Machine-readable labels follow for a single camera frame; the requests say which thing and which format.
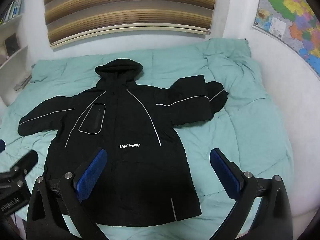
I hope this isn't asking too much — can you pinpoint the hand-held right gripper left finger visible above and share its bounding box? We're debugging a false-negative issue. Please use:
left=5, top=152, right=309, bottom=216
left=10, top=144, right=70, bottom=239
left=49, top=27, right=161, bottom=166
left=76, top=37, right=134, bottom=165
left=26, top=147, right=108, bottom=240

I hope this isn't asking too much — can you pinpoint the teal quilted blanket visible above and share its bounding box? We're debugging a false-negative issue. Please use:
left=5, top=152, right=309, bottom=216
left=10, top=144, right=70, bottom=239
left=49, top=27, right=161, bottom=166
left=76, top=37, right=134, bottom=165
left=0, top=38, right=294, bottom=240

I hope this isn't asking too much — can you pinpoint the wooden striped window blind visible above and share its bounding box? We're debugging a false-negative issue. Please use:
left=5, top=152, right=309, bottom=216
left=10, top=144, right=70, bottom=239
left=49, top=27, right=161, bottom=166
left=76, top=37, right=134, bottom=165
left=43, top=0, right=218, bottom=49

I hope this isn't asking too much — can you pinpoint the colourful wall map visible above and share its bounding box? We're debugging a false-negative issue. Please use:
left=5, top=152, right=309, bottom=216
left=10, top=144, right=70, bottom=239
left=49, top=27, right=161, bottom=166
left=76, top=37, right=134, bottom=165
left=252, top=0, right=320, bottom=78

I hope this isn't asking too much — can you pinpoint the black hooded jacket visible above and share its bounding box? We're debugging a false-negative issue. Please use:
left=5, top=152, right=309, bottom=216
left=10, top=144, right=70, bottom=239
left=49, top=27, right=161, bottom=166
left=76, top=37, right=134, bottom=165
left=17, top=58, right=229, bottom=227

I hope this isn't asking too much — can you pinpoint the white bookshelf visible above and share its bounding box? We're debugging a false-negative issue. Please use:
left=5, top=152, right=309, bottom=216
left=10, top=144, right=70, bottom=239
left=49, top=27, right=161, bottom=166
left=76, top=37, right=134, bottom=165
left=0, top=0, right=33, bottom=105

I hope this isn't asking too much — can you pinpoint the dark box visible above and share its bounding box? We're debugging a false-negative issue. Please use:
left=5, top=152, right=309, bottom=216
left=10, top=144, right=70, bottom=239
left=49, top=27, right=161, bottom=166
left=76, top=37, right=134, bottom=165
left=4, top=35, right=20, bottom=55

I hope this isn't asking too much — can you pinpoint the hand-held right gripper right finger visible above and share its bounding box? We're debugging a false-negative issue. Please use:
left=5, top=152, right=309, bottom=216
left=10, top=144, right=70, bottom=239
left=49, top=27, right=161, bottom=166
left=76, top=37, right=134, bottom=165
left=209, top=148, right=293, bottom=240

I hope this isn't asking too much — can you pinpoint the row of books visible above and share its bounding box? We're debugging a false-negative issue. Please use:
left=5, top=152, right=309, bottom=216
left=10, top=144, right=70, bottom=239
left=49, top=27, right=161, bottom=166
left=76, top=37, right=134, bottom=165
left=1, top=0, right=25, bottom=24

